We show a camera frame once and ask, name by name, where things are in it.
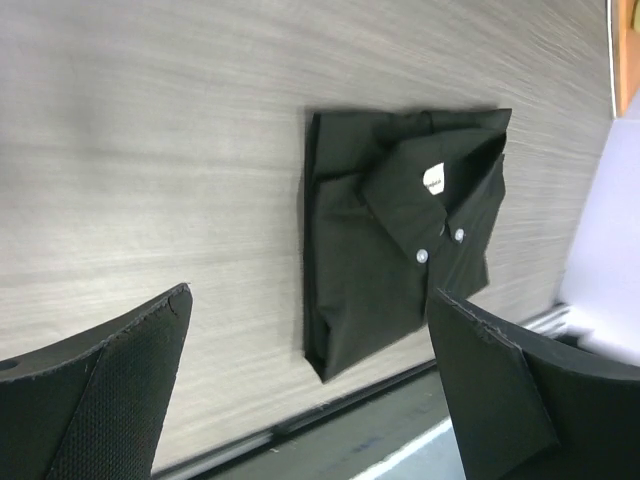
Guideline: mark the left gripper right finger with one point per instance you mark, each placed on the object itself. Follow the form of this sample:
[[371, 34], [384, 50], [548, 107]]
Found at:
[[526, 406]]

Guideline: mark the white wire wooden shelf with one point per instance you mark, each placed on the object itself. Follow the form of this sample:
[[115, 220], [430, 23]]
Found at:
[[622, 21]]

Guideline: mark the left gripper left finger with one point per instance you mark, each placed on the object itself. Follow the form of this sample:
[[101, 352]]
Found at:
[[92, 406]]

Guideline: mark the black long sleeve shirt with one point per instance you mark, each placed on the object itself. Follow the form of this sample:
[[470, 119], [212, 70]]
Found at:
[[396, 205]]

